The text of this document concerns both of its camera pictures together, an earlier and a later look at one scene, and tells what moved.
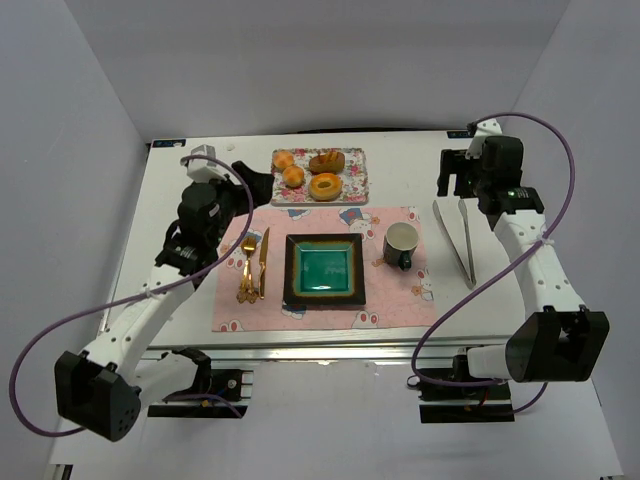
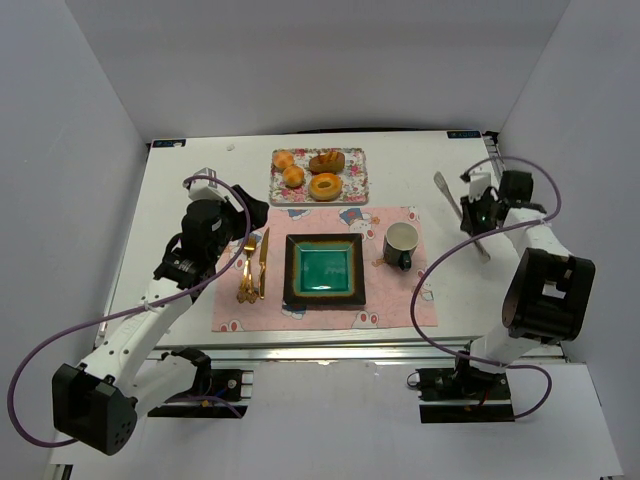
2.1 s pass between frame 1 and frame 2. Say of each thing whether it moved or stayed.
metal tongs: moved
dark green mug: stayed
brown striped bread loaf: stayed
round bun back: stayed
